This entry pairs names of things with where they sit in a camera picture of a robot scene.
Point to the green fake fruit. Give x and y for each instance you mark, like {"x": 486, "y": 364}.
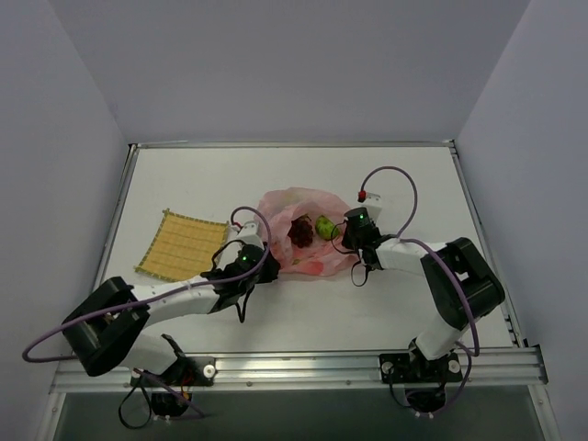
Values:
{"x": 326, "y": 229}

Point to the red fake grapes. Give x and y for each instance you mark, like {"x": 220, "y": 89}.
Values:
{"x": 301, "y": 232}

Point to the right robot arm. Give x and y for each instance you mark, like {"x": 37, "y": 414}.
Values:
{"x": 463, "y": 286}

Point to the pink plastic bag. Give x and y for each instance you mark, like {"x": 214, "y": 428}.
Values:
{"x": 322, "y": 258}

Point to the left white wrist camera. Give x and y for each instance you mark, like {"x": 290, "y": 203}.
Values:
{"x": 249, "y": 234}

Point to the yellow bamboo mat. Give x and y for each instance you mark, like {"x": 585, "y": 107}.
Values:
{"x": 182, "y": 247}

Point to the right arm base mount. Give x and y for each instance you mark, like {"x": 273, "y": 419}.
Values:
{"x": 418, "y": 384}

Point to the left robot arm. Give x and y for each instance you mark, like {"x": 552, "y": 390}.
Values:
{"x": 106, "y": 330}

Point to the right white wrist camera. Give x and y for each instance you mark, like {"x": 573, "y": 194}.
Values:
{"x": 371, "y": 202}

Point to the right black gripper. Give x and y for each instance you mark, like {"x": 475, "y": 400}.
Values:
{"x": 346, "y": 234}

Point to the aluminium front rail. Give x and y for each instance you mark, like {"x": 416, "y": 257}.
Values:
{"x": 316, "y": 371}

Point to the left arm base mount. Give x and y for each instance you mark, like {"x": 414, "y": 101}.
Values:
{"x": 168, "y": 396}

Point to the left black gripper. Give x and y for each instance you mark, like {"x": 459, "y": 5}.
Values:
{"x": 269, "y": 267}

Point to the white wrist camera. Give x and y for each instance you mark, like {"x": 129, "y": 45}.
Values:
{"x": 371, "y": 202}
{"x": 249, "y": 234}

